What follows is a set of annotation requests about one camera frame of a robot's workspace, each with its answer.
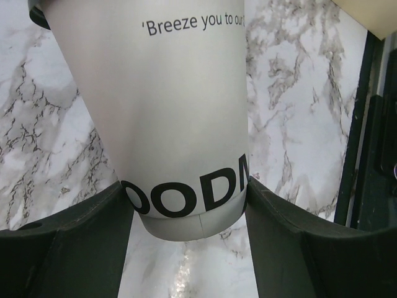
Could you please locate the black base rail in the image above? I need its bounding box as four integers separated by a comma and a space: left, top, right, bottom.
334, 33, 396, 232

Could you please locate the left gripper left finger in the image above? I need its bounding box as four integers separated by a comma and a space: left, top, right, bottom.
1, 182, 134, 297

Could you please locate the brown paper bag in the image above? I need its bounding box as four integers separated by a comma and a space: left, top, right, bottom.
332, 0, 397, 40

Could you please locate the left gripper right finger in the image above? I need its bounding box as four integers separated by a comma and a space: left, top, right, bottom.
245, 178, 396, 297

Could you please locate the white paper cup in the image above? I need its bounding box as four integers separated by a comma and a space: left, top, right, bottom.
40, 1, 249, 242

